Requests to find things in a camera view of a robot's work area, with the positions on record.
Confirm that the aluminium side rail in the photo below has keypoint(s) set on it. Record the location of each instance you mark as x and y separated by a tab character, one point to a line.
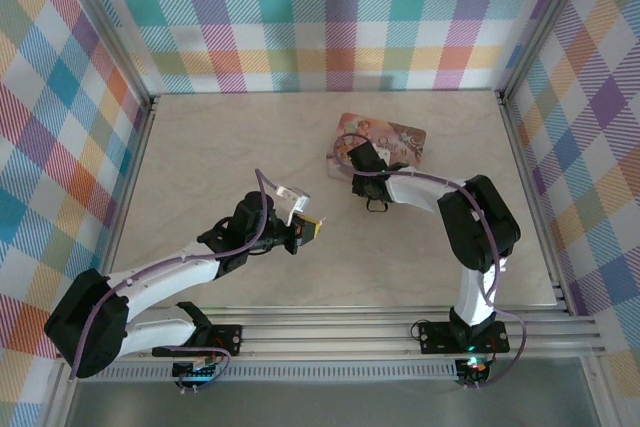
135	172
530	187

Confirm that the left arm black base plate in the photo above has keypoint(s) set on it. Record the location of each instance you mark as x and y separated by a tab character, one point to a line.
230	339

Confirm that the aluminium frame post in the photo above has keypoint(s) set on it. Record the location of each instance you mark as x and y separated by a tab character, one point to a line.
550	17
100	32

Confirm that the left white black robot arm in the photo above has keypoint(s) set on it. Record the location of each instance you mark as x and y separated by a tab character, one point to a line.
165	274

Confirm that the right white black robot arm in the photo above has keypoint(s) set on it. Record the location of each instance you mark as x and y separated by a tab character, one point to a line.
415	192

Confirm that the aluminium mounting rail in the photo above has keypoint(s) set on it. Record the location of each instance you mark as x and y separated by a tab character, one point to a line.
325	337

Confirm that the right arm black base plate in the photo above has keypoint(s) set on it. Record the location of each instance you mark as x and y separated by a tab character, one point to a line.
435	337

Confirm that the pink illustrated tin box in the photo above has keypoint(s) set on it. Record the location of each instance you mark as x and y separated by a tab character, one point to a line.
400	137

